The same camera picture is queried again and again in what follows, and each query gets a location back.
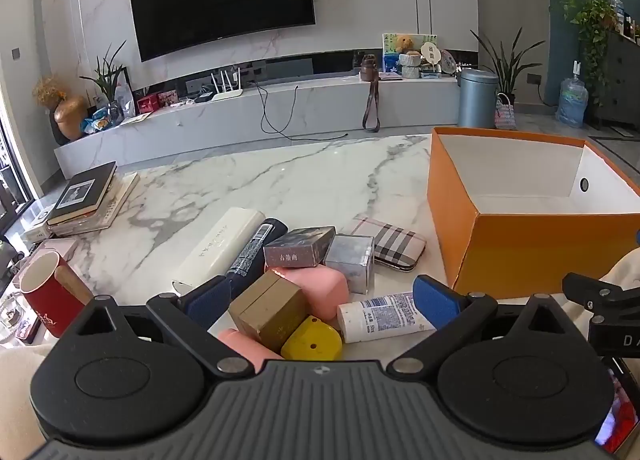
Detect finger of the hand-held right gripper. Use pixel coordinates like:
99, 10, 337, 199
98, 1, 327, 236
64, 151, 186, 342
562, 273, 631, 313

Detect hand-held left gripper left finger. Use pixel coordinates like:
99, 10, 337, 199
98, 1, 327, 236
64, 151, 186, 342
65, 275, 256, 376

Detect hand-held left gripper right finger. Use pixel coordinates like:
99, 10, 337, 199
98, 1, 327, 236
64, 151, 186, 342
387, 274, 585, 376

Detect white glasses case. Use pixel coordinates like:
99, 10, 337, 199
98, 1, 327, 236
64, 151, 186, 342
171, 207, 266, 297

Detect white cream tube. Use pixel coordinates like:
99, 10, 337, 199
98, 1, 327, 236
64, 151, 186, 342
337, 293, 438, 344

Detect brown cardboard box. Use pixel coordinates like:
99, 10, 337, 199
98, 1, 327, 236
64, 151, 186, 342
228, 270, 311, 353

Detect dark blue tube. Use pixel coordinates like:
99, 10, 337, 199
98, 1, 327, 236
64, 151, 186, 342
225, 219, 289, 291

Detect plaid case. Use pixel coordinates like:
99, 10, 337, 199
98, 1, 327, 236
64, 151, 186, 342
340, 214, 427, 272

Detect orange cardboard box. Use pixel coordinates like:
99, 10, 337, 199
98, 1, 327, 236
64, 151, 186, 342
426, 127, 640, 300

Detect silver box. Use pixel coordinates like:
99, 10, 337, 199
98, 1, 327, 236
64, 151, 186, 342
324, 234, 376, 295

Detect dark card box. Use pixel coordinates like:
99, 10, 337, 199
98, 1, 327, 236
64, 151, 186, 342
263, 226, 337, 269

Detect large pink case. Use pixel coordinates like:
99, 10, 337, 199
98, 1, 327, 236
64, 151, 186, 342
265, 265, 349, 322

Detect cream cloth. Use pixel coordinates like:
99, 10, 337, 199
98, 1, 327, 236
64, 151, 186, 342
565, 245, 640, 341

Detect phone with colourful screen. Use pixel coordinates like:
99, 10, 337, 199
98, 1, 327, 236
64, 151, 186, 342
595, 355, 640, 456

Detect yellow plastic case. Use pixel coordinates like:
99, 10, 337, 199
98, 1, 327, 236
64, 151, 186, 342
281, 315, 344, 361

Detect stack of books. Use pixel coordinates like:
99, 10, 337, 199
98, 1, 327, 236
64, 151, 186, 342
50, 171, 141, 236

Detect red mug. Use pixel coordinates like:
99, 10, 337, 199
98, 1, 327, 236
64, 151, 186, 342
19, 250, 96, 339

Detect black book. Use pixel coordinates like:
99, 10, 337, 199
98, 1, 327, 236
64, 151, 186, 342
47, 161, 117, 226

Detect glass ashtray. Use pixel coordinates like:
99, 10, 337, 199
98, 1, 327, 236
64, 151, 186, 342
0, 290, 41, 343

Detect blue water bottle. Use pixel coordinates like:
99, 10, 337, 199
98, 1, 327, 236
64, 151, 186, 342
555, 60, 590, 128

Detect woven basket bag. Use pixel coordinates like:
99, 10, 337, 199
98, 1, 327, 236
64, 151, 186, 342
495, 93, 517, 131

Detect grey trash can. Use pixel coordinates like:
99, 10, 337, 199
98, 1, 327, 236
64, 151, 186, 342
457, 69, 500, 130

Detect grey cabinet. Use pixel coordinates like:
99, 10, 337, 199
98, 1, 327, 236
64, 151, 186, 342
580, 30, 640, 138

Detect white router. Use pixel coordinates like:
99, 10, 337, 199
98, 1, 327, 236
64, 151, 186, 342
210, 69, 244, 101

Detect blue snack bags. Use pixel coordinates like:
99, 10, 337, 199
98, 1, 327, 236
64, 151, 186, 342
81, 108, 123, 135

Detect white packet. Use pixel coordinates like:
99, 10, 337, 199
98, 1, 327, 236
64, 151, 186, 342
114, 83, 137, 118

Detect bronze vase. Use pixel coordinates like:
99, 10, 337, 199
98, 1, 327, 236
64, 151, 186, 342
54, 95, 90, 142

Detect white green pot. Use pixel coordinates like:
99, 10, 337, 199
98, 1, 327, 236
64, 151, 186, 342
400, 51, 423, 78

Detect long-leaf potted plant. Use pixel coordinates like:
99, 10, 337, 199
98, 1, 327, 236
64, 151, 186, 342
470, 26, 546, 106

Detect green potted plant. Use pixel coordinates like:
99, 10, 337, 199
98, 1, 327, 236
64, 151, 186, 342
79, 40, 128, 106

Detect bear picture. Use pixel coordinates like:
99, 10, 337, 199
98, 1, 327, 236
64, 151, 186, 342
382, 33, 438, 76

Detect dried flowers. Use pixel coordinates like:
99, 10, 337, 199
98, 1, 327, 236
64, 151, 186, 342
32, 76, 67, 111

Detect hanging ivy plant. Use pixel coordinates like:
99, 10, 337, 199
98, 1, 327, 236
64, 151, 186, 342
560, 0, 621, 106

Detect black cable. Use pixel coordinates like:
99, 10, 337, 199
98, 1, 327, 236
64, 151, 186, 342
255, 83, 351, 141

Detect black picture frame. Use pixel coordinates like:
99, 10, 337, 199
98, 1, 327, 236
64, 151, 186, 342
107, 66, 132, 106

